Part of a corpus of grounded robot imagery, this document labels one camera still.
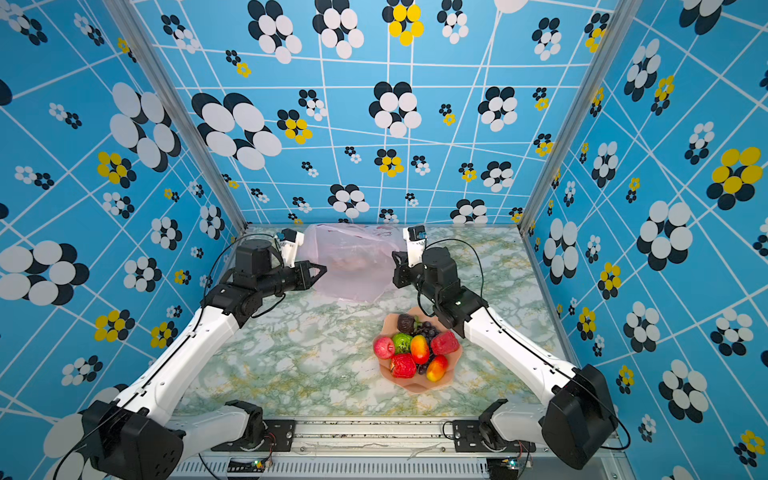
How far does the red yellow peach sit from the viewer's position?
0.79m

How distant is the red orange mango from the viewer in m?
0.79

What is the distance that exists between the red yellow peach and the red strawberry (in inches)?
1.7

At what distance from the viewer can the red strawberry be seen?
30.9 inches
